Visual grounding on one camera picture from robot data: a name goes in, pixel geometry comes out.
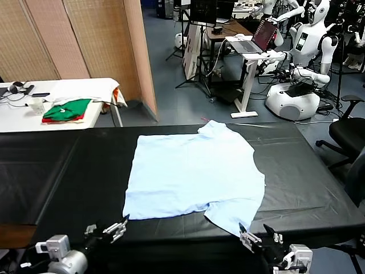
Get black light stand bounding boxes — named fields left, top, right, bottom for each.
left=165, top=5, right=190, bottom=61

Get black headphones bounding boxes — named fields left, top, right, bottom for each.
left=8, top=81, right=26, bottom=94

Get light blue t-shirt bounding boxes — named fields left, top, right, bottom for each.
left=121, top=119, right=266, bottom=238

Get white standing desk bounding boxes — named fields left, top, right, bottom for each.
left=225, top=35, right=282, bottom=119

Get brown wooden table corner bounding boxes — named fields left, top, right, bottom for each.
left=0, top=224, right=38, bottom=249

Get wooden folding screen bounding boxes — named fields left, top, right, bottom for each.
left=0, top=0, right=159, bottom=122

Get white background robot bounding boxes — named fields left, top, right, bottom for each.
left=250, top=0, right=306, bottom=22

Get white humanoid robot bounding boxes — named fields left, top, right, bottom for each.
left=265, top=0, right=340, bottom=120

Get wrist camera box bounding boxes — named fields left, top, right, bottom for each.
left=35, top=234, right=71, bottom=255
left=282, top=244, right=314, bottom=271

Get white paper cup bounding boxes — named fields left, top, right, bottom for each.
left=30, top=98, right=45, bottom=115

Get brown wooden desk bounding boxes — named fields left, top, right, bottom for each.
left=206, top=19, right=263, bottom=86

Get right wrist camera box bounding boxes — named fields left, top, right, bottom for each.
left=282, top=244, right=314, bottom=271

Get white table with cloth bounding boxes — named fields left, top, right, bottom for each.
left=45, top=78, right=128, bottom=108

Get black monitor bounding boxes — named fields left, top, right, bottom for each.
left=189, top=0, right=219, bottom=25

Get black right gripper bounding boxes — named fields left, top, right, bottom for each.
left=238, top=222, right=289, bottom=266

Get black tripod stand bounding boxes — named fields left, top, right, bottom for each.
left=175, top=24, right=214, bottom=99

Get black office chair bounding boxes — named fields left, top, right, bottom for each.
left=315, top=94, right=365, bottom=169

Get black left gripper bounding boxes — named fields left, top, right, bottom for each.
left=81, top=215, right=129, bottom=253

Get black table cover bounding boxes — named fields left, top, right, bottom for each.
left=0, top=122, right=365, bottom=251

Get dark grey chair back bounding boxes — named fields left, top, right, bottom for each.
left=343, top=151, right=365, bottom=208

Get green folded shirt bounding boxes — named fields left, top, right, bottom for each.
left=42, top=98, right=92, bottom=120

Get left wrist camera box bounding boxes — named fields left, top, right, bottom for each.
left=35, top=234, right=71, bottom=255

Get orange cloth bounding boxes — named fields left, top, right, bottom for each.
left=102, top=87, right=120, bottom=112

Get white leaning board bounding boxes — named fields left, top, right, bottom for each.
left=182, top=22, right=206, bottom=80

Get white side table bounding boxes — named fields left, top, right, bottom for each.
left=0, top=77, right=124, bottom=132

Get red folded shirt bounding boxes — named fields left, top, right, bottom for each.
left=42, top=110, right=86, bottom=124

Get grey open laptop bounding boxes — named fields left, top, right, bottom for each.
left=233, top=19, right=279, bottom=54

